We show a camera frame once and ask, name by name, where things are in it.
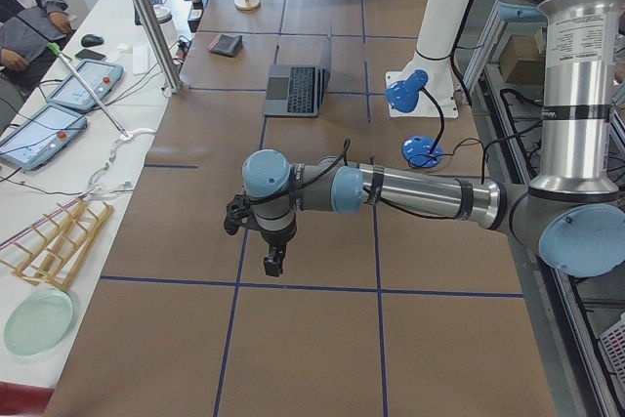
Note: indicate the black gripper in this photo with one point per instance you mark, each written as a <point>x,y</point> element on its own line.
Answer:
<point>276,242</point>

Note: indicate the grey laptop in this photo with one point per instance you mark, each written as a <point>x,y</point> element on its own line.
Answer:
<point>297,90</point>

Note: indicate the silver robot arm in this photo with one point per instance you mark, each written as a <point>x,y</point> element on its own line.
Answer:
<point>567,214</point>

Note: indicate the blue desk lamp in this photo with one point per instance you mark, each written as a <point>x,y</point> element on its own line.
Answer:
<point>407,95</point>

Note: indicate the grey folded cloth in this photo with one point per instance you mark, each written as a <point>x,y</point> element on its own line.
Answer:
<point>226,45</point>

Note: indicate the wooden dish rack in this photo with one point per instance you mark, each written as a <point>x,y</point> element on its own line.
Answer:
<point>54,249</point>

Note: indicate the far teach pendant tablet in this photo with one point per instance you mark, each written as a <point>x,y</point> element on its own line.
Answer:
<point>101,77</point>

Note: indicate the teach pendant tablet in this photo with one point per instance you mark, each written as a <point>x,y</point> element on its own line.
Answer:
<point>101,77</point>
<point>39,139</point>

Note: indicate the light green plate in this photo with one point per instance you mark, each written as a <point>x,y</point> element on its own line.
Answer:
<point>38,323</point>

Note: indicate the near teach pendant tablet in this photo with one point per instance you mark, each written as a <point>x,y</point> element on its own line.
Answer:
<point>39,139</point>

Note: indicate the black smartphone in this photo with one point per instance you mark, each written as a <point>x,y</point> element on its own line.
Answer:
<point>89,54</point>

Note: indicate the black computer mouse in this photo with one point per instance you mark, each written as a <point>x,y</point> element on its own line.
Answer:
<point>91,40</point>

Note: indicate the metal grabber stick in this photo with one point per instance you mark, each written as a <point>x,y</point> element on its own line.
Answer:
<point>55,49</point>

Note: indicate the cardboard box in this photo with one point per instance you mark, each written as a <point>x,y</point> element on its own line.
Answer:
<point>521,63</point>

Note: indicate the seated person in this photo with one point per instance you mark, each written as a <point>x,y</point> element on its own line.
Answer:
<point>27,28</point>

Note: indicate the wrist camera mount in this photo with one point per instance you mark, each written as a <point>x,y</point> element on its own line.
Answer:
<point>238,213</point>

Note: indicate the aluminium frame post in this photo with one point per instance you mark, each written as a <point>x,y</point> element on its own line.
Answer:
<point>158,43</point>

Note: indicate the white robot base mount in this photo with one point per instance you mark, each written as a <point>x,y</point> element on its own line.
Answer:
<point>436,38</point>

